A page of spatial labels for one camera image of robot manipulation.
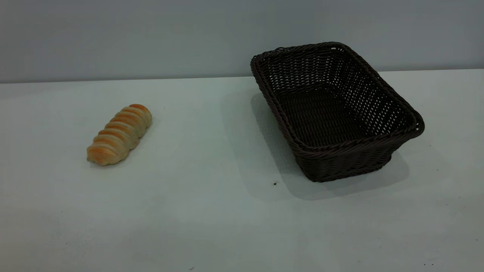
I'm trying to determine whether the dark brown woven basket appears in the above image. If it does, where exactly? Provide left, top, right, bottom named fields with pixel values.
left=250, top=42, right=425, bottom=183

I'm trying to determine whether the ridged golden bread loaf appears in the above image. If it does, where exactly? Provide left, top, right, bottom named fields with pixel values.
left=87, top=104, right=152, bottom=166

